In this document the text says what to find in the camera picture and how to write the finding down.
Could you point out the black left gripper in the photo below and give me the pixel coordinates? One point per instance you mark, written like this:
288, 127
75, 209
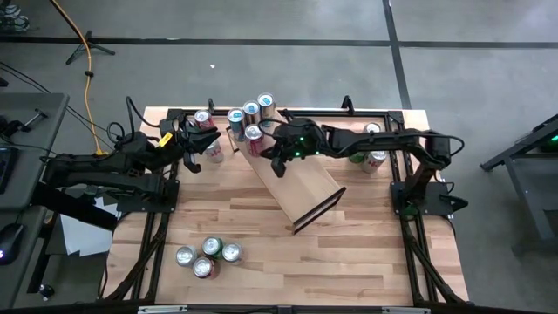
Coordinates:
181, 139

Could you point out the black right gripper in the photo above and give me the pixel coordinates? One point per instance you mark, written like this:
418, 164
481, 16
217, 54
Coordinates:
305, 135

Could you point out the red Coca-Cola can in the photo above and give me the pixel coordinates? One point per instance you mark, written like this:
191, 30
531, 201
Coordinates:
204, 120
204, 267
254, 141

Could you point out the blue Red Bull can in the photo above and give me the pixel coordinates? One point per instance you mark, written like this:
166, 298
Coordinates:
251, 109
236, 120
266, 104

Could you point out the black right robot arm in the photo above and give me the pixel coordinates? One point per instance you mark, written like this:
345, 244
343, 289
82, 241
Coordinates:
383, 141

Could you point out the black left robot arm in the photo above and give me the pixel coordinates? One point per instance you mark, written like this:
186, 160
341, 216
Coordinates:
87, 168

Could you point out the black table clamp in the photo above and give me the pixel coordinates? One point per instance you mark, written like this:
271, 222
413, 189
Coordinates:
347, 104
211, 105

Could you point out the yellow label tag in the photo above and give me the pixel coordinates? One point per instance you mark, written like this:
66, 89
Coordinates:
166, 140

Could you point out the green Sprite can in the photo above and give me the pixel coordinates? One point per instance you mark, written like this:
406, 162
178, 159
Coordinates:
212, 247
357, 158

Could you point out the black tripod stand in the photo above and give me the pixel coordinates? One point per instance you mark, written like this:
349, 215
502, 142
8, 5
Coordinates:
104, 49

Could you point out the black support beam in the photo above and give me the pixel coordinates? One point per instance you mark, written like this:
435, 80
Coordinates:
74, 208

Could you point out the white paper sheets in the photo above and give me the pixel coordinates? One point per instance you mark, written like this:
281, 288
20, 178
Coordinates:
83, 237

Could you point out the grey side desk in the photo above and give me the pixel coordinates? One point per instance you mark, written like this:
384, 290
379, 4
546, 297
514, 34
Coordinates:
48, 109

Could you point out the black clamp tool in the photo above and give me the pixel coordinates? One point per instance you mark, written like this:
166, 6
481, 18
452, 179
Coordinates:
13, 126

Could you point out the black keyboard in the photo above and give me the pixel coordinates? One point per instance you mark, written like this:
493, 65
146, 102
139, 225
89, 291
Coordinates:
3, 170

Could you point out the black round knob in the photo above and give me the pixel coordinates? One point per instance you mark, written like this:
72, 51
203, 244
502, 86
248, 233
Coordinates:
45, 290

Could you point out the black computer mouse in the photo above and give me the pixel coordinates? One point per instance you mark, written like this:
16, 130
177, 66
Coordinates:
9, 242

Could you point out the dark grey desk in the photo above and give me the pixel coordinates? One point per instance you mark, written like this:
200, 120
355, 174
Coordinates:
24, 283

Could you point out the grey metal stand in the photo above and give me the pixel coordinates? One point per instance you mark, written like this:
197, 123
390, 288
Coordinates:
536, 196

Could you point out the wooden shelf with black frame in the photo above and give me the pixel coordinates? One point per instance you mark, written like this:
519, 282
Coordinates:
305, 187

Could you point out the black metal rig frame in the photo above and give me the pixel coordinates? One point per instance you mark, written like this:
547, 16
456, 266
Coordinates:
327, 113

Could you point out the silver metal bracket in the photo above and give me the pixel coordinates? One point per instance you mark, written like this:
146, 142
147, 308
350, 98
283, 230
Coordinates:
405, 310
162, 309

